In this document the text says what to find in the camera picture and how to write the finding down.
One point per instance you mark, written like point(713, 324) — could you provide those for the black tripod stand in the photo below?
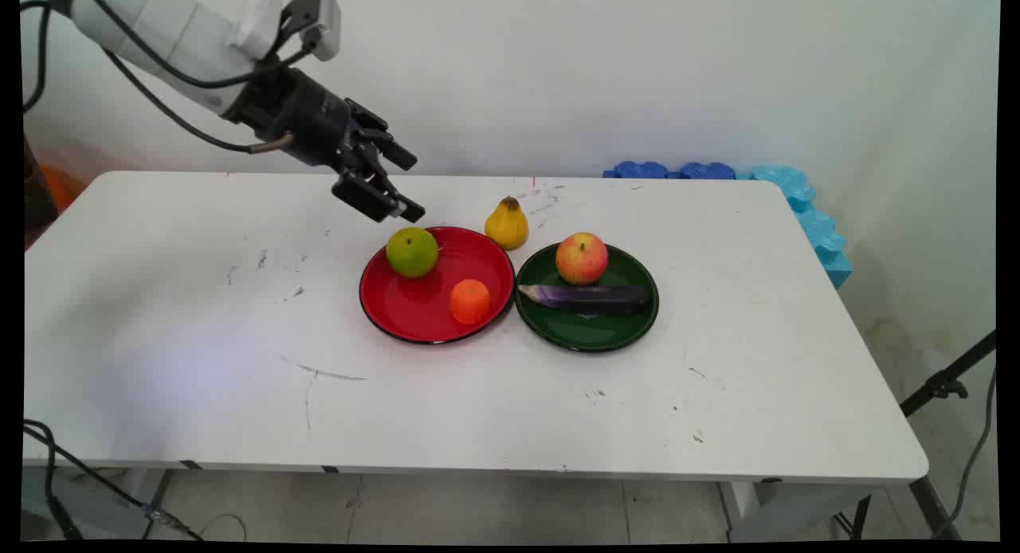
point(944, 384)

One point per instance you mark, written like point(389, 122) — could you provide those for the dark blue foam mat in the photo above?
point(707, 170)
point(640, 170)

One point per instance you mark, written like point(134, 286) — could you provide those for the red apple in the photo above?
point(582, 258)

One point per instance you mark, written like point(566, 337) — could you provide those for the dark brown object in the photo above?
point(38, 194)

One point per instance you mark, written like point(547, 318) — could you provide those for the orange object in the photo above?
point(62, 186)

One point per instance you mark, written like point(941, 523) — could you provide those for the purple eggplant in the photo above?
point(594, 297)

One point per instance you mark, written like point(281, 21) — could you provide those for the yellow pear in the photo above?
point(507, 226)

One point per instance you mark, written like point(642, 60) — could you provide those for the green apple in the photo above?
point(412, 252)

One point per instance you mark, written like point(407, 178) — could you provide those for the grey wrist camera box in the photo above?
point(319, 19)

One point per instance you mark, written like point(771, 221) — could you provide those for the red plate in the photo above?
point(422, 298)

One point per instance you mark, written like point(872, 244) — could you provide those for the light blue foam mat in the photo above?
point(817, 226)

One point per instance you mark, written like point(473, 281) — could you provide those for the orange fruit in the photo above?
point(470, 301)

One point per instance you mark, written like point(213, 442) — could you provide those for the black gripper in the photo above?
point(307, 115)

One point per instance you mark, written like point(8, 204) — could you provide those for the dark green plate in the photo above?
point(594, 326)

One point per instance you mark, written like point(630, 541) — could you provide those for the black metal table leg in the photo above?
point(928, 505)

